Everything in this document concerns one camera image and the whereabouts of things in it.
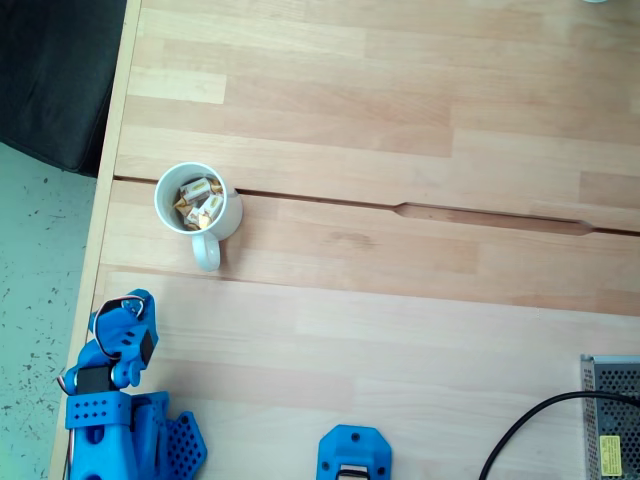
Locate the white ceramic mug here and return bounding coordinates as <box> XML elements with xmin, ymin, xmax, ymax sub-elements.
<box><xmin>153</xmin><ymin>161</ymin><xmax>245</xmax><ymax>273</ymax></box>

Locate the black upholstered seat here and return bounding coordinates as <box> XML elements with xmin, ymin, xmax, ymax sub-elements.
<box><xmin>0</xmin><ymin>0</ymin><xmax>129</xmax><ymax>177</ymax></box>

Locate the metal mesh power supply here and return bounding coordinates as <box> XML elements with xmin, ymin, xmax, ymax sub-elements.
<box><xmin>579</xmin><ymin>353</ymin><xmax>640</xmax><ymax>480</ymax></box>

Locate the red white servo cable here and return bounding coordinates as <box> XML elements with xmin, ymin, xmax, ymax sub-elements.
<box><xmin>94</xmin><ymin>296</ymin><xmax>149</xmax><ymax>359</ymax></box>

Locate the blue post base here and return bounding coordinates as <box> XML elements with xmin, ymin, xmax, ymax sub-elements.
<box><xmin>317</xmin><ymin>424</ymin><xmax>394</xmax><ymax>480</ymax></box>

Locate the thick black power cable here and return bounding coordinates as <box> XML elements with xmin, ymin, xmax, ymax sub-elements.
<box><xmin>478</xmin><ymin>391</ymin><xmax>640</xmax><ymax>480</ymax></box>

